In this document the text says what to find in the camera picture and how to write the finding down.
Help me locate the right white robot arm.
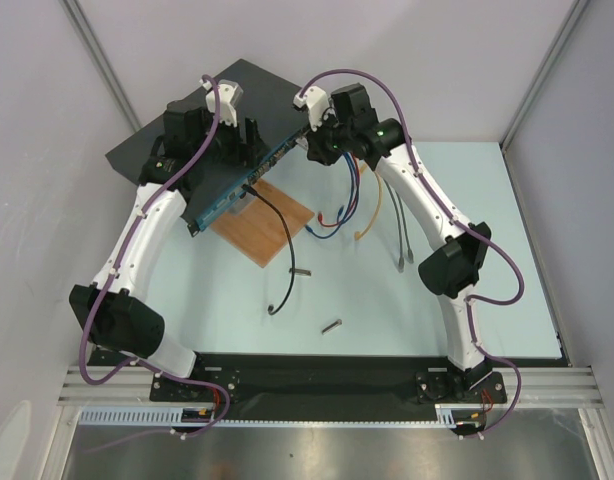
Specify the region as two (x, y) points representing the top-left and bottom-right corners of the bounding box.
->
(293, 83), (492, 402)

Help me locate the aluminium rail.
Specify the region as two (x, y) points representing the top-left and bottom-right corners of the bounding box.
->
(58, 367), (604, 409)

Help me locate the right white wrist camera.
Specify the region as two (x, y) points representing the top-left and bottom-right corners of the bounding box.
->
(292, 86), (331, 131)

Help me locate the white cable duct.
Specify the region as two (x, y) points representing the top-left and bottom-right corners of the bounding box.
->
(79, 405), (483, 429)

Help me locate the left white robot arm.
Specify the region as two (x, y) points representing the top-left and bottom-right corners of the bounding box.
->
(69, 100), (270, 400)

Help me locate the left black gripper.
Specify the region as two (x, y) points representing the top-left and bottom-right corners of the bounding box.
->
(192, 106), (269, 170)

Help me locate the blue plugged patch cable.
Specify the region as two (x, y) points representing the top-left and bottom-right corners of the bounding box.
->
(304, 152), (366, 241)

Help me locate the red patch cable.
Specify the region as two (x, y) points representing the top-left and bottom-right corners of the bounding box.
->
(315, 154), (362, 229)

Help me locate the blue patch cable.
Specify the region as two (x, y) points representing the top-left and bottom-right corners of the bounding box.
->
(304, 152), (366, 241)
(335, 152), (360, 217)

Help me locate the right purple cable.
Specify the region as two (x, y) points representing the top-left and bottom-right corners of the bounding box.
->
(299, 67), (526, 440)

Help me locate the orange plugged patch cable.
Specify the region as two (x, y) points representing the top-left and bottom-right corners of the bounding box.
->
(353, 174), (384, 242)

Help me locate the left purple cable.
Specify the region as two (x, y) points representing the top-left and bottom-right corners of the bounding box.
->
(78, 74), (233, 443)

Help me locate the dark grey network switch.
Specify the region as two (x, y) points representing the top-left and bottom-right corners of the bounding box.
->
(106, 59), (309, 235)

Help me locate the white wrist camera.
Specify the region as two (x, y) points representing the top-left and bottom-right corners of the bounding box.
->
(292, 86), (331, 131)
(200, 80), (244, 127)

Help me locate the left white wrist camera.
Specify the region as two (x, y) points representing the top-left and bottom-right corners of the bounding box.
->
(200, 80), (244, 127)

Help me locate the black cable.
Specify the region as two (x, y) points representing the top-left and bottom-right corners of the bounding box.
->
(241, 183), (298, 316)

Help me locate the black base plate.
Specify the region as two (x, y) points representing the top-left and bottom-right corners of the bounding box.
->
(150, 354), (508, 420)

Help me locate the purple cable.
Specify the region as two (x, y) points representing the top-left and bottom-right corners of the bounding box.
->
(78, 74), (233, 443)
(299, 67), (526, 440)

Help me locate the long grey patch cable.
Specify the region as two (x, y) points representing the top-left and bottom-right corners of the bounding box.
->
(389, 191), (409, 272)

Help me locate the wooden board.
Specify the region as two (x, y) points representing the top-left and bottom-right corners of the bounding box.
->
(211, 180), (314, 268)

